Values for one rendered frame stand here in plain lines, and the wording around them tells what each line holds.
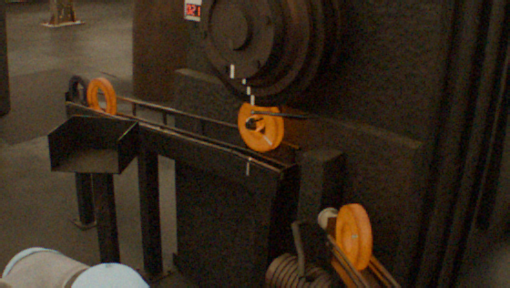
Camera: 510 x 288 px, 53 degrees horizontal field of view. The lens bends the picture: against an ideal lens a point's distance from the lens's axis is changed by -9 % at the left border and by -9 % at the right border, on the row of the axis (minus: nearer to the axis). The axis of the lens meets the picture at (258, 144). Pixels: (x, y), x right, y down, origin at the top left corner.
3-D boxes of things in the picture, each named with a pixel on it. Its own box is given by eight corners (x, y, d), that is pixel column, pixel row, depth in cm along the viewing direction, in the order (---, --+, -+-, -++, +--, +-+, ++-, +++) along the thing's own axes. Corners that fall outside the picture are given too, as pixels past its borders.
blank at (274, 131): (238, 121, 173) (230, 123, 170) (260, 87, 163) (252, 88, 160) (268, 159, 168) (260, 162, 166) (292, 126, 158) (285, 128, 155)
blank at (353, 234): (351, 270, 133) (338, 272, 132) (345, 209, 136) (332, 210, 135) (375, 268, 118) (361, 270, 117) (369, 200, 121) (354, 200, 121)
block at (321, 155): (317, 216, 165) (325, 142, 156) (338, 226, 160) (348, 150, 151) (294, 229, 158) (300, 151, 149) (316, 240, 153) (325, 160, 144)
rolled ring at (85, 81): (86, 77, 227) (93, 75, 230) (66, 73, 239) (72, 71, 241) (90, 118, 233) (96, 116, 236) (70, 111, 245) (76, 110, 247)
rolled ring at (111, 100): (106, 130, 225) (112, 128, 227) (114, 95, 215) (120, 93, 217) (84, 106, 233) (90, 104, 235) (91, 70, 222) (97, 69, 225)
